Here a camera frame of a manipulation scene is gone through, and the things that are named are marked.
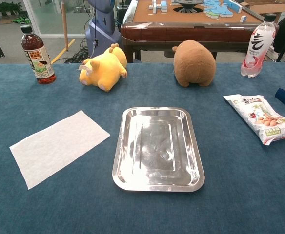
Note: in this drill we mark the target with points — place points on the thin wooden pole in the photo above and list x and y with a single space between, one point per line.
65 29

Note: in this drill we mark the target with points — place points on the blue mahjong tile heap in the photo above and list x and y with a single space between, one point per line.
217 11

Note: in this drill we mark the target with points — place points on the black mahjong table hub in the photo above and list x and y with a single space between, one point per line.
189 5

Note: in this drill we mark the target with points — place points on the white nut snack bag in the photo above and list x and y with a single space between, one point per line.
262 119

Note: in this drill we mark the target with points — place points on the brown wooden mahjong table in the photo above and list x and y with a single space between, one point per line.
181 31

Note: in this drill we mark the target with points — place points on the brown capybara plush toy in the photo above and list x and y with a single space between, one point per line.
193 65

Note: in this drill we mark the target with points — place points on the single blue mahjong tile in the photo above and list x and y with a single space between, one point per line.
243 18

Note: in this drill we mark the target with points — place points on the brown cardboard box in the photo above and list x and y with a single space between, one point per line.
267 8

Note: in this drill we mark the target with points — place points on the green potted plants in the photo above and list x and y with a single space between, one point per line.
3 8

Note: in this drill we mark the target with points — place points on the brown tea bottle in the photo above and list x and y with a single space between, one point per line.
38 63

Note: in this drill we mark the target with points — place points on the white paper towel sheet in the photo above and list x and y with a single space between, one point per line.
57 148

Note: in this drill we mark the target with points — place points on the stacked blue mahjong tiles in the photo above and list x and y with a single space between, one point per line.
157 6

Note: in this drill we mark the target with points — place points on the yellow plush toy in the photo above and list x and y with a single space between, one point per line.
106 70

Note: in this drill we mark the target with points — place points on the blue felt table cover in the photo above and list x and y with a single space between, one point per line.
59 214

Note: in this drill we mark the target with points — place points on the clear pink-label water bottle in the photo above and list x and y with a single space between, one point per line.
254 53

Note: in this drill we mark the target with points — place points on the silver metal tray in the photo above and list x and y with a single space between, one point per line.
157 151

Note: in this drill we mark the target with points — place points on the blue grey machine pedestal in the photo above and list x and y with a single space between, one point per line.
103 26

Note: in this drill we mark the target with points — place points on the long blue mahjong tile row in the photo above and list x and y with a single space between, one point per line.
234 5

